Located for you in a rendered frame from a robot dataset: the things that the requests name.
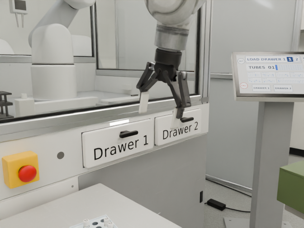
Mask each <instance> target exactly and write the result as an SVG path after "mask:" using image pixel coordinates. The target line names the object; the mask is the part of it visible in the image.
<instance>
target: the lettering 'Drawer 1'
mask: <svg viewBox="0 0 304 228"><path fill-rule="evenodd" d="M144 137H146V144H144V145H147V144H148V143H147V136H146V135H145V136H144ZM137 141H139V139H138V140H135V148H136V147H137ZM130 143H132V145H133V142H129V144H130ZM129 144H128V148H129V146H132V145H129ZM113 147H114V148H115V149H113V150H111V152H110V154H111V155H114V154H116V147H115V146H113ZM113 147H111V148H113ZM118 147H119V145H118ZM122 148H123V151H125V148H126V143H125V148H124V146H123V144H122V145H121V149H120V147H119V152H121V150H122ZM97 149H100V150H101V156H100V157H99V158H96V153H95V150H97ZM107 149H109V148H107ZM107 149H105V157H106V151H107ZM129 149H130V150H131V149H133V148H129ZM114 150H115V152H114V154H112V151H114ZM102 155H103V151H102V149H101V148H95V149H94V157H95V160H97V159H100V158H101V157H102Z"/></svg>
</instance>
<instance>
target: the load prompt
mask: <svg viewBox="0 0 304 228"><path fill-rule="evenodd" d="M245 60H246V63H302V61H301V58H300V56H245Z"/></svg>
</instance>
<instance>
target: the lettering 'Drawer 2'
mask: <svg viewBox="0 0 304 228"><path fill-rule="evenodd" d="M195 123H197V125H198V122H195ZM197 125H196V127H197ZM186 127H187V126H186ZM186 127H185V128H186ZM185 130H188V127H187V129H185ZM195 130H197V129H196V128H195ZM164 131H167V130H164ZM164 131H163V139H166V138H167V137H168V131H167V137H166V138H164ZM173 131H176V132H174V133H176V135H174V133H173V136H177V130H176V129H175V130H173ZM178 131H179V129H178ZM180 131H181V132H179V135H180V133H181V134H182V133H183V132H182V131H183V129H182V130H181V128H180ZM171 132H172V130H171V131H170V137H171ZM185 133H187V132H186V131H185Z"/></svg>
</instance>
